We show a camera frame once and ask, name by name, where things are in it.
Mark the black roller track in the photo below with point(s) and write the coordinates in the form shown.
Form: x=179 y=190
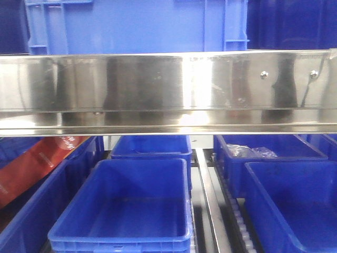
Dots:
x=241 y=228

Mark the blue right front bin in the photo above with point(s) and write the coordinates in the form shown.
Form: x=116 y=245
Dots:
x=292 y=205

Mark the stainless steel shelf beam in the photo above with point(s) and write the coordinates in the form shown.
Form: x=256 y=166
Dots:
x=244 y=92

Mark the blue far right bin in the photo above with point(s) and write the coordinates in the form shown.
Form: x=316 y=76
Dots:
x=326 y=143

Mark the large blue upper crate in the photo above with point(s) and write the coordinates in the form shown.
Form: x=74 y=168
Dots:
x=130 y=27

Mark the dark blue crate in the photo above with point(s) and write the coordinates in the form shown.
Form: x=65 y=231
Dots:
x=291 y=25
x=14 y=28

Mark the blue right rear bin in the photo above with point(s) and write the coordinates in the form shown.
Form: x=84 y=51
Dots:
x=288 y=147

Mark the blue centre front bin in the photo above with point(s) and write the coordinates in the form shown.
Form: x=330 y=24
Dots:
x=128 y=206

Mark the blue bin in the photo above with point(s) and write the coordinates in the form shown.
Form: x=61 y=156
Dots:
x=155 y=147
x=292 y=205
x=29 y=218
x=128 y=206
x=326 y=143
x=288 y=147

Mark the dark blue upper left crate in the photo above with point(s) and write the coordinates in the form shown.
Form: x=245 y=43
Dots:
x=14 y=28

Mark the blue centre rear bin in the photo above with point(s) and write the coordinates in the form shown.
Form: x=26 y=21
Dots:
x=155 y=147

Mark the steel shelf divider rail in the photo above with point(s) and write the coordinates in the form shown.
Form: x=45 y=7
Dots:
x=219 y=235

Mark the dark blue upper right crate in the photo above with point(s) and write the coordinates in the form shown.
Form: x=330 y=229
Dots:
x=291 y=25

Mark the red packet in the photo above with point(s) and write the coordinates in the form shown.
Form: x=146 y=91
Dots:
x=32 y=166

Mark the blue left bin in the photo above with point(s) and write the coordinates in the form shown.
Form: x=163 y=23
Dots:
x=29 y=218

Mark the clear plastic bag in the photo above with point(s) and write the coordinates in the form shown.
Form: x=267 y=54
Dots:
x=242 y=151

